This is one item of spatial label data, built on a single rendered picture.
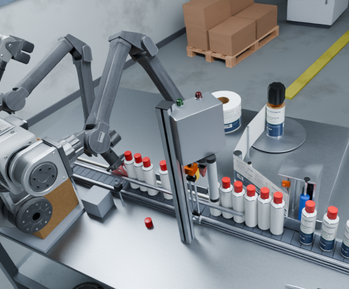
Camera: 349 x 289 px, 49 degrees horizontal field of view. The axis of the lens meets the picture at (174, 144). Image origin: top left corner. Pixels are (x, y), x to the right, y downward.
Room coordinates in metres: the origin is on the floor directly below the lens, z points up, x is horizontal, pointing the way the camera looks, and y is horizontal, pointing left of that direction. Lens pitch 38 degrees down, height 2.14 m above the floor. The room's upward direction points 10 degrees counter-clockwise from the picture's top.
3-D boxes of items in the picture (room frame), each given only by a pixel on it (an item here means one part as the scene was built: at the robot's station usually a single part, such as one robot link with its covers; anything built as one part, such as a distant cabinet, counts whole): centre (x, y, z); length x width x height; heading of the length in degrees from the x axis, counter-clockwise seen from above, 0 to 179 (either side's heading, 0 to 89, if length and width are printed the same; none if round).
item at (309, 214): (0.90, -0.44, 0.98); 0.05 x 0.05 x 0.20
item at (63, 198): (1.33, 0.69, 0.99); 0.30 x 0.24 x 0.27; 53
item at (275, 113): (1.57, -0.52, 1.04); 0.09 x 0.09 x 0.29
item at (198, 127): (1.05, -0.08, 1.38); 0.17 x 0.10 x 0.19; 110
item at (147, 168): (1.30, 0.13, 0.98); 0.05 x 0.05 x 0.20
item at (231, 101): (1.76, -0.29, 0.95); 0.20 x 0.20 x 0.14
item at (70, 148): (0.95, 0.33, 1.45); 0.09 x 0.08 x 0.12; 44
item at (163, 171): (1.26, 0.06, 0.98); 0.05 x 0.05 x 0.20
